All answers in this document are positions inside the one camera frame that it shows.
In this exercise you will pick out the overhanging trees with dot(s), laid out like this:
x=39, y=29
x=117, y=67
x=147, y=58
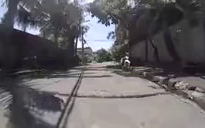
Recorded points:
x=130, y=13

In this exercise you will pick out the dark fence wall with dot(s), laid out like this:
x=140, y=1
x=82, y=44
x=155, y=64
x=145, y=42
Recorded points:
x=26, y=50

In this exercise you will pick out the motorcycle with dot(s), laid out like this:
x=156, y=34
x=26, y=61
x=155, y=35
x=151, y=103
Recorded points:
x=125, y=62

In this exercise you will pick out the building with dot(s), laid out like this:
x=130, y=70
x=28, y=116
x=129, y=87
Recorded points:
x=87, y=51

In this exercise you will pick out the grey concrete road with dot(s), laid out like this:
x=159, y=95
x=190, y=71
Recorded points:
x=116, y=106

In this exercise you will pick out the rubble strip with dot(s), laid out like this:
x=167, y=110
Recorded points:
x=180, y=85

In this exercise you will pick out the row of palm trees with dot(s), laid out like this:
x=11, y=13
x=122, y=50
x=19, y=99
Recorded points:
x=61, y=20

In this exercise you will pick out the green bushes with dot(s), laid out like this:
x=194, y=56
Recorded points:
x=105, y=56

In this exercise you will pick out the grey shaded wall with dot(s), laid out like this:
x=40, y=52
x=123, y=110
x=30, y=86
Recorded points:
x=186, y=43

